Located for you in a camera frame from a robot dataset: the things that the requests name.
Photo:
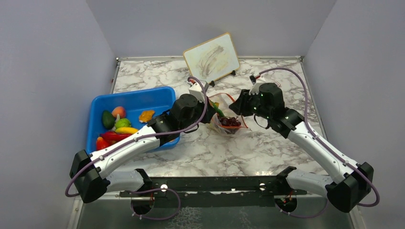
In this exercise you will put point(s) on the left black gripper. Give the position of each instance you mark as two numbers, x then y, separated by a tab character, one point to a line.
209	114

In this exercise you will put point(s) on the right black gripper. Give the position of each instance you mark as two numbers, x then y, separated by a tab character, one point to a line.
240	106

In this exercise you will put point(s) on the purple grapes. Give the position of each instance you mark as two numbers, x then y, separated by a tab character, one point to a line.
229	125

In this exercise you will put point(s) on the clear zip top bag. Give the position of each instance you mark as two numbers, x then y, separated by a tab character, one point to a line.
224	101

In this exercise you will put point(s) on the green chili pepper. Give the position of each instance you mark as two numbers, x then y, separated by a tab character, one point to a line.
215	105

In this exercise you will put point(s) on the orange nugget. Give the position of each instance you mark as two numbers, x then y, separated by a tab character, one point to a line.
146	116

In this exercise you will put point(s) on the dark green avocado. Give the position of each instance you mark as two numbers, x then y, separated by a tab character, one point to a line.
108	120

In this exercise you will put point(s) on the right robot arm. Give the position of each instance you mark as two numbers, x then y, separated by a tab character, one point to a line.
347	182

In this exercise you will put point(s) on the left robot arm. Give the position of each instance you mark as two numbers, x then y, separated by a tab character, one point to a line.
89	172

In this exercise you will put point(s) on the blue plastic bin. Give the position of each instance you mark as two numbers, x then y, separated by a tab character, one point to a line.
157	99

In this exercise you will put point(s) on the light green vegetable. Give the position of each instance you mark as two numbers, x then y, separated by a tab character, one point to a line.
124	122

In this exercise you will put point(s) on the peach at bin left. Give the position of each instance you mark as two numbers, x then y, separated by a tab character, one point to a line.
119	111

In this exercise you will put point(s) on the single yellow banana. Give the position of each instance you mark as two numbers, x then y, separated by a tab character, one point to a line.
126	130

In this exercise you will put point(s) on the red chili pepper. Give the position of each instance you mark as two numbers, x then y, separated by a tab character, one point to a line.
113	136

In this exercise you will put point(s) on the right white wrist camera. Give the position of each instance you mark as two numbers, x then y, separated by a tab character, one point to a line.
257	81

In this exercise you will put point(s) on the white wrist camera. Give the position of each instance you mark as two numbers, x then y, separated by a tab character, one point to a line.
257	81
197	91

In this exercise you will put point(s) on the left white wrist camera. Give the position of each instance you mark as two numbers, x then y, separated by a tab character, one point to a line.
197	91

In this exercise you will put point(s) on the whiteboard with yellow frame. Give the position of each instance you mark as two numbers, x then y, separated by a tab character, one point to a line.
212	59

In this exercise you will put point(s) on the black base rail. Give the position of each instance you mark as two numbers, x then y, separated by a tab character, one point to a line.
200	192

